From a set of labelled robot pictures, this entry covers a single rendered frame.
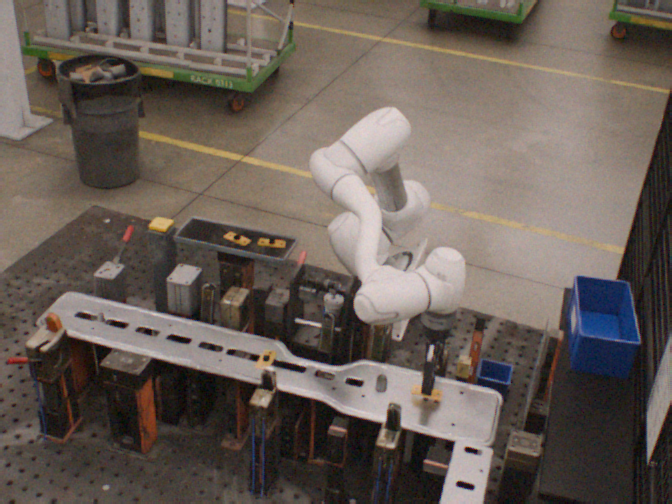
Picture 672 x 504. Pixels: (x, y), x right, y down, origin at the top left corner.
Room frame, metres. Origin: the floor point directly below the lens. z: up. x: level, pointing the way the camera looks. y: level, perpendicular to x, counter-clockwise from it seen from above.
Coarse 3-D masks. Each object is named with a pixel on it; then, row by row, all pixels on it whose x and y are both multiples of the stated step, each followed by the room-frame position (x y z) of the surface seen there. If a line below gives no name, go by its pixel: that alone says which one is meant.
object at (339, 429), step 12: (336, 420) 1.61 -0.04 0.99; (348, 420) 1.61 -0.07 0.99; (336, 432) 1.56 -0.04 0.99; (348, 432) 1.61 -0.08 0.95; (336, 444) 1.55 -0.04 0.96; (336, 456) 1.55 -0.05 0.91; (336, 468) 1.56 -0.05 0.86; (336, 480) 1.56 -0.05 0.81; (324, 492) 1.56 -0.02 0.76; (336, 492) 1.55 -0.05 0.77
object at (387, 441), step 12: (384, 432) 1.52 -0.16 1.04; (396, 432) 1.52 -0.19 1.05; (384, 444) 1.48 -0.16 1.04; (396, 444) 1.48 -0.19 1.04; (384, 456) 1.47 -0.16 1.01; (396, 456) 1.51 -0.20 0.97; (384, 468) 1.47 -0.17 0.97; (396, 468) 1.51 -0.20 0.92; (384, 480) 1.48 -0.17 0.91; (372, 492) 1.52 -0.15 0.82; (384, 492) 1.49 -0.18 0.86
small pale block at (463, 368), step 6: (462, 360) 1.79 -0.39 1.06; (468, 360) 1.79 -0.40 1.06; (462, 366) 1.78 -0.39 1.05; (468, 366) 1.78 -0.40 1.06; (456, 372) 1.79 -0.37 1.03; (462, 372) 1.78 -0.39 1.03; (468, 372) 1.78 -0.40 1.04; (462, 378) 1.78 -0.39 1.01; (450, 444) 1.78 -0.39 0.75; (450, 450) 1.78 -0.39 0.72
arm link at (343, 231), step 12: (348, 216) 2.55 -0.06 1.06; (336, 228) 2.52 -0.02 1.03; (348, 228) 2.51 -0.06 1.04; (336, 240) 2.50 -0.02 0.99; (348, 240) 2.48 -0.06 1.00; (384, 240) 2.51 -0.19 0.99; (336, 252) 2.50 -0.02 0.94; (348, 252) 2.47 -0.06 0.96; (384, 252) 2.51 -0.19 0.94; (348, 264) 2.47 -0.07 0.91
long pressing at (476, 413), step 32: (64, 320) 1.95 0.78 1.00; (96, 320) 1.96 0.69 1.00; (128, 320) 1.97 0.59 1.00; (160, 320) 1.97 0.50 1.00; (192, 320) 1.98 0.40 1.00; (160, 352) 1.83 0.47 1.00; (192, 352) 1.84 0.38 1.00; (224, 352) 1.84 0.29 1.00; (256, 352) 1.85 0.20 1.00; (288, 352) 1.86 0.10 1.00; (256, 384) 1.73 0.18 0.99; (288, 384) 1.72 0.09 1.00; (320, 384) 1.73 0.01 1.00; (416, 384) 1.76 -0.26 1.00; (448, 384) 1.76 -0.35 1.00; (384, 416) 1.62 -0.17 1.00; (416, 416) 1.63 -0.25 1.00; (448, 416) 1.64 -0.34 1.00; (480, 416) 1.64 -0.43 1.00
